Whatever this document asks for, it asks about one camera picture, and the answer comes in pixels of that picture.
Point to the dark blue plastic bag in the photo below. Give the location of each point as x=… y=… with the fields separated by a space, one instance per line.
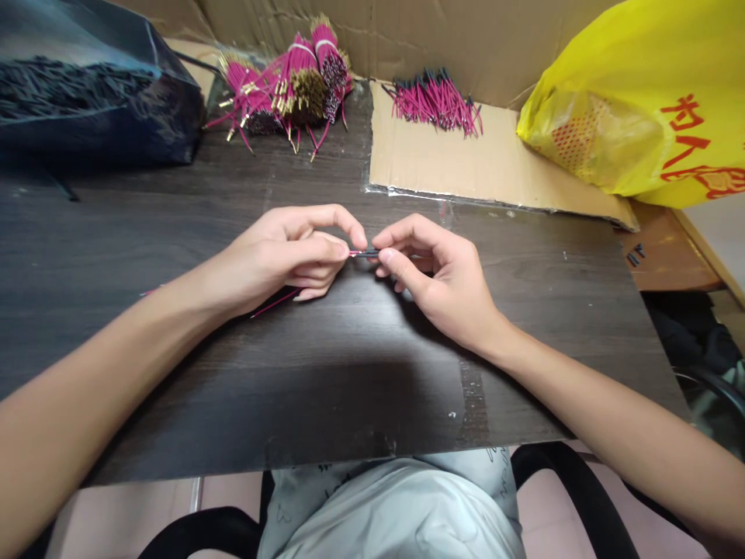
x=87 y=35

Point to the person's left hand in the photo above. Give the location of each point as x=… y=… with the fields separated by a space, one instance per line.
x=273 y=262

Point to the person's body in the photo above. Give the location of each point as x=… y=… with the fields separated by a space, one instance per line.
x=396 y=512

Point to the short black sleeve tube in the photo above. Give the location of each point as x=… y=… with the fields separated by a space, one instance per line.
x=370 y=253

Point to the large cardboard box wall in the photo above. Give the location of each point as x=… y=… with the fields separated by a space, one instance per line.
x=454 y=35

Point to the person's right hand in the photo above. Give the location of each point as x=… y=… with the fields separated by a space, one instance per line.
x=448 y=279

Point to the black chair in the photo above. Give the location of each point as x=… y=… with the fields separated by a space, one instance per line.
x=559 y=489

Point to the scattered black tube pieces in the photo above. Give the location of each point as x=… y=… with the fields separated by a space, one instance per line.
x=634 y=256

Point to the heap of black tubes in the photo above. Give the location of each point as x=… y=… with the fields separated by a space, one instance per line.
x=64 y=87

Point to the yellow plastic bag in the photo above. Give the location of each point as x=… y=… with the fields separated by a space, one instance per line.
x=640 y=87

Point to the black fabric bag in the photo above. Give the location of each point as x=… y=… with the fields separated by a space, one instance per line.
x=692 y=332

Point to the flat cardboard sheet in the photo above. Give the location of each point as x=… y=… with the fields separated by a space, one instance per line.
x=465 y=163

